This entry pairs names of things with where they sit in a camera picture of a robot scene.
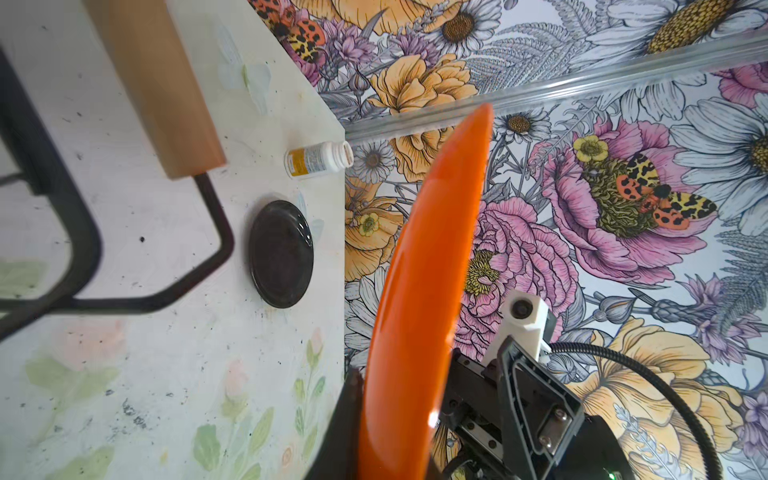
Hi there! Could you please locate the black wire dish rack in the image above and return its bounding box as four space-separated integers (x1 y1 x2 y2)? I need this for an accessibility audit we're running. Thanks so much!
0 0 236 343

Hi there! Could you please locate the white pill bottle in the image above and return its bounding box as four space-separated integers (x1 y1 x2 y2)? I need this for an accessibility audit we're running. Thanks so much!
284 141 354 180

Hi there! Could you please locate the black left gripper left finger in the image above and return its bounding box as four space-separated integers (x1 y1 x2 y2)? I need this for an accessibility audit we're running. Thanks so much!
305 369 364 480

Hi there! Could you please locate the aluminium right corner post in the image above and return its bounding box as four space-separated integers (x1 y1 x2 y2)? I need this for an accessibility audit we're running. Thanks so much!
345 30 767 145

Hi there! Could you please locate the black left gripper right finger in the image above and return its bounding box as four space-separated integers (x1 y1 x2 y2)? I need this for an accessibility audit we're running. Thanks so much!
425 455 444 480

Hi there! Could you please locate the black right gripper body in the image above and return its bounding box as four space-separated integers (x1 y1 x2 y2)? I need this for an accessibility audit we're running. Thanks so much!
440 337 634 480

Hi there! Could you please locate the orange plate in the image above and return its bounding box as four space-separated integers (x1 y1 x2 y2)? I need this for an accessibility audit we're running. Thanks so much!
357 104 493 479

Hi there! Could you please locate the black plate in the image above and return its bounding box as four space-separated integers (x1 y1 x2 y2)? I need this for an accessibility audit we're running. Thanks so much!
247 200 314 309

